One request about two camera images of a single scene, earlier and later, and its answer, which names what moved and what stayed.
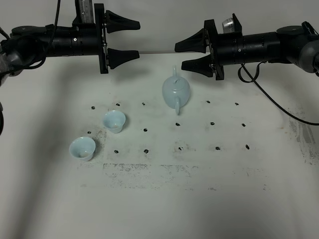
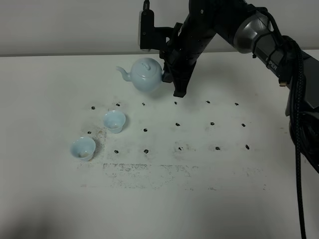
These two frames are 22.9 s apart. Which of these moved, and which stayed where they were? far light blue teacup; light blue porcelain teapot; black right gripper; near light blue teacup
Moved: black right gripper; light blue porcelain teapot
Stayed: far light blue teacup; near light blue teacup
